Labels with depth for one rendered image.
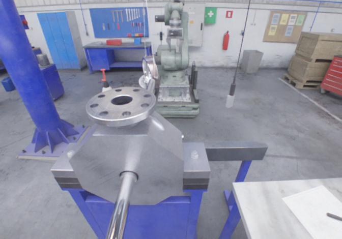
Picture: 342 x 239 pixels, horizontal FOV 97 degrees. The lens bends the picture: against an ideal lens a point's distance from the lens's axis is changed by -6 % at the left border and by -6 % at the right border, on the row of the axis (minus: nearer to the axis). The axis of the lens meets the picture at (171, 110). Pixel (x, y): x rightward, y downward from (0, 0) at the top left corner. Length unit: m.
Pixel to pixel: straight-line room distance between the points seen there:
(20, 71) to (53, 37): 4.03
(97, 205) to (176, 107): 2.11
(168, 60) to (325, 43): 3.96
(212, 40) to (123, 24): 2.90
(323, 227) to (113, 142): 1.03
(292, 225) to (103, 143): 0.93
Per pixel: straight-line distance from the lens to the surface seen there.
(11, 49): 2.45
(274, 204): 1.08
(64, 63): 6.49
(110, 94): 0.70
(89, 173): 0.83
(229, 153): 1.30
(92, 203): 1.11
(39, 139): 2.94
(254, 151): 1.36
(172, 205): 1.03
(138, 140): 0.62
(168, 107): 2.85
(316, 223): 1.13
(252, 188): 1.09
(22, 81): 2.53
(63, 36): 6.22
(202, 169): 0.77
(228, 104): 1.64
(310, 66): 5.37
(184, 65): 2.72
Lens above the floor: 1.71
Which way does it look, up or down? 32 degrees down
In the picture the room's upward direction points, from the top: straight up
